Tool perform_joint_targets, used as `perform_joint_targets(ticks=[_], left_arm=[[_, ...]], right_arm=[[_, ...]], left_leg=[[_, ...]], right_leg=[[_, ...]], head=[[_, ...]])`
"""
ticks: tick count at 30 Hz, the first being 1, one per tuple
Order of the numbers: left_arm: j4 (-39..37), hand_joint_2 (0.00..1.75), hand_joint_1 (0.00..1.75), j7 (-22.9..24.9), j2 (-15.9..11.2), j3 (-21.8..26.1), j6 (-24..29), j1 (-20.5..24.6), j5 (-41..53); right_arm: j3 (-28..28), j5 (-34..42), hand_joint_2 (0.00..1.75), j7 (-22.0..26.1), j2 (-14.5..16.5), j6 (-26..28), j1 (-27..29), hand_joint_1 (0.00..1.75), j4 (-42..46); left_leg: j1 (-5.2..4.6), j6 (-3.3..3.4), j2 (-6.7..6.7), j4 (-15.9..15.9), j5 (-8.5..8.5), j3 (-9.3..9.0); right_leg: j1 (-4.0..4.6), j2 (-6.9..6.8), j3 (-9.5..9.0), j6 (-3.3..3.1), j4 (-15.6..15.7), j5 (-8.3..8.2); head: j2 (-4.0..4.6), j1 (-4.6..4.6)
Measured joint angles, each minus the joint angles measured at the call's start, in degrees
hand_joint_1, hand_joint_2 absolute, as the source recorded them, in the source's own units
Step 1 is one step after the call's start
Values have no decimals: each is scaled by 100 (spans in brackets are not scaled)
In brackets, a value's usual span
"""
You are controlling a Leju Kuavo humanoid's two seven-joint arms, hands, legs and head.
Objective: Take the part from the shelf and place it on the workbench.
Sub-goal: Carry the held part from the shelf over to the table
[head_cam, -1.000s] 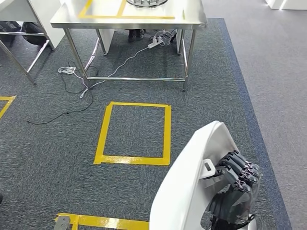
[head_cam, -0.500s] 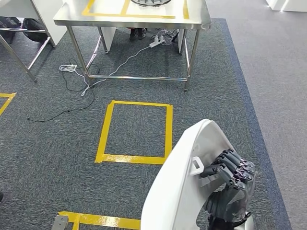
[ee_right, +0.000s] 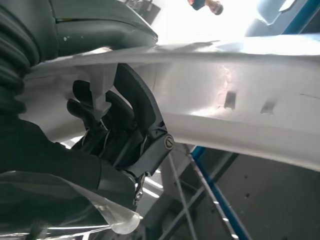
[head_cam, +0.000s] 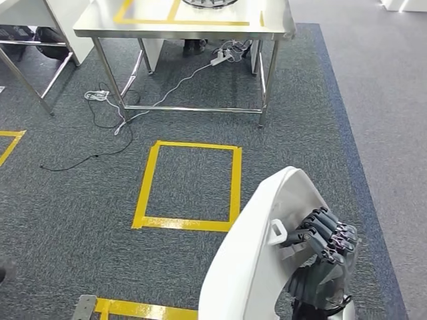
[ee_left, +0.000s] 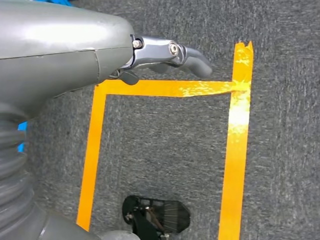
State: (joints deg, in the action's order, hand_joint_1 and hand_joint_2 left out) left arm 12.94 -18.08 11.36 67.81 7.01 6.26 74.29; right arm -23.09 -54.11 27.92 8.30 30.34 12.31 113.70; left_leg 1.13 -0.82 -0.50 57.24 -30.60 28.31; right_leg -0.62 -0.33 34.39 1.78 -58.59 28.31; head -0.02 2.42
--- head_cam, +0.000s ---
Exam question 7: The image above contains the white cabinet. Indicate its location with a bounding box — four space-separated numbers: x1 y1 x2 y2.
43 0 95 67

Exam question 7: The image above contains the black bag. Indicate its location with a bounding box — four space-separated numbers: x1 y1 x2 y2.
0 25 34 56
35 26 70 61

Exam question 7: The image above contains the grey plastic wheel hubcap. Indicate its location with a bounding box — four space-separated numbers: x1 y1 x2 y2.
181 0 239 10

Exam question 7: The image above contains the stainless steel workbench table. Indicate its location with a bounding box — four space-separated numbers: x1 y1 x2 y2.
73 0 297 129
0 0 75 117

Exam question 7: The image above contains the white cable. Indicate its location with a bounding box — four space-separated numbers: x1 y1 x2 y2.
114 61 214 137

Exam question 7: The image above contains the black cable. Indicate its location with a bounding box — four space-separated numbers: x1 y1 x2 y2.
39 83 135 173

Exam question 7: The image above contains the yellow floor tape square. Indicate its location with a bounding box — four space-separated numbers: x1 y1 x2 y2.
94 298 199 320
131 139 243 233
0 129 27 168

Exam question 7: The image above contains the white power strip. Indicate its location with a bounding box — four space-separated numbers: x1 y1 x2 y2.
210 49 233 67

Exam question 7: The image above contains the white box plinth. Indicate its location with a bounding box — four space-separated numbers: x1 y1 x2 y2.
380 0 427 13

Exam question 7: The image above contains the yellow table tape frame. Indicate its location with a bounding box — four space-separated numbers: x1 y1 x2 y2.
113 0 265 27

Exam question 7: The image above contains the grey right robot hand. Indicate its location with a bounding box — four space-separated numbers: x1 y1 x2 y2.
281 206 361 310

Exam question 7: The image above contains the white plastic fender part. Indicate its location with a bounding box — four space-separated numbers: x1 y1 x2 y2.
197 166 330 320

